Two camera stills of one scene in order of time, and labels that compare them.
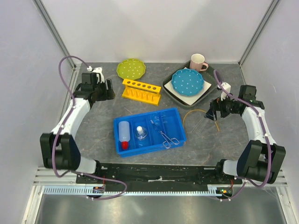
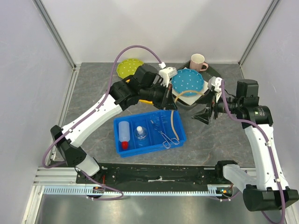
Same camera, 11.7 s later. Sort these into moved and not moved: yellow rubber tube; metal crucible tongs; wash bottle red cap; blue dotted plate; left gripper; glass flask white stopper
Moved: yellow rubber tube; left gripper
Not moved: wash bottle red cap; glass flask white stopper; metal crucible tongs; blue dotted plate
